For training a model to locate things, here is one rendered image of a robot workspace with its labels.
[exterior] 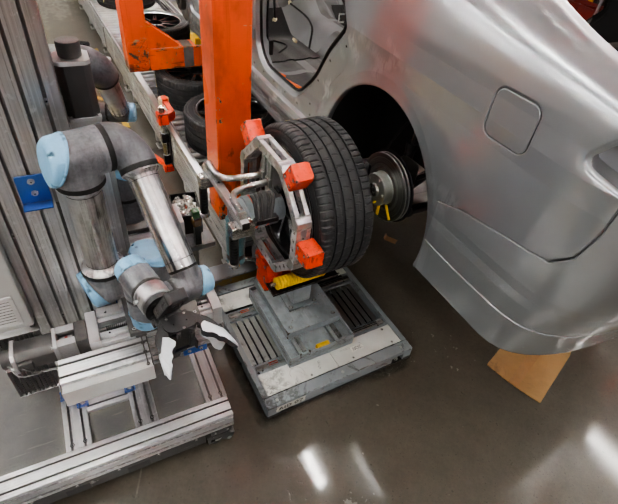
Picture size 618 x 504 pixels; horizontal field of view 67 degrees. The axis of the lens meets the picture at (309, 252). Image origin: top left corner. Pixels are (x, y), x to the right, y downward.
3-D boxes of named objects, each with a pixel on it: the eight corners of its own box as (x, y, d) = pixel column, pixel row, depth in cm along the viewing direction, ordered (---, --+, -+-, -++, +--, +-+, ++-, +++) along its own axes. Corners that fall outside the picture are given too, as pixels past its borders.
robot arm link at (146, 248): (181, 281, 149) (177, 250, 140) (141, 300, 142) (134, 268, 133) (163, 260, 155) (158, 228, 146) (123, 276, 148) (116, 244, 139)
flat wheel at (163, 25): (203, 42, 487) (202, 18, 471) (166, 62, 440) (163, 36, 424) (149, 29, 501) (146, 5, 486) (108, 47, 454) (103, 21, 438)
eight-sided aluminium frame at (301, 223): (303, 293, 197) (317, 185, 160) (289, 298, 194) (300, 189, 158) (252, 218, 231) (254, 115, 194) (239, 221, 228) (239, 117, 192)
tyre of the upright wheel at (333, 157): (389, 161, 163) (301, 90, 206) (331, 174, 154) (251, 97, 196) (361, 294, 206) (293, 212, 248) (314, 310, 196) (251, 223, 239)
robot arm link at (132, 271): (146, 271, 116) (141, 246, 111) (167, 298, 111) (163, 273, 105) (115, 284, 112) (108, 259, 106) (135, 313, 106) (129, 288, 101)
